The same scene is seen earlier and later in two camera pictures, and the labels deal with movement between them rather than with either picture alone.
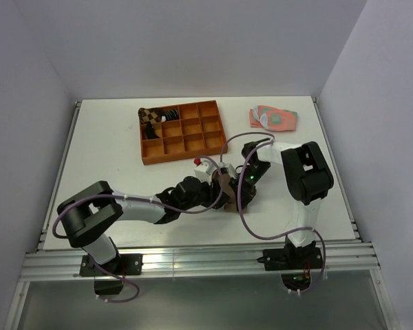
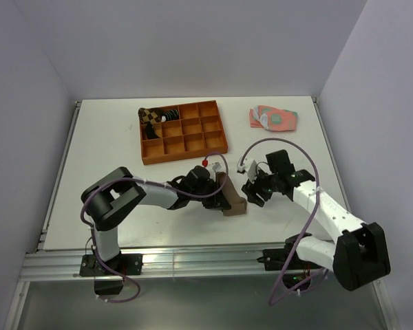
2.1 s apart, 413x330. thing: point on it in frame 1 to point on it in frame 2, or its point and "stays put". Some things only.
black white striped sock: x=171 y=115 stays put
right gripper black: x=246 y=194 to x=250 y=190
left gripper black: x=213 y=192 stays put
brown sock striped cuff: x=230 y=205 stays put
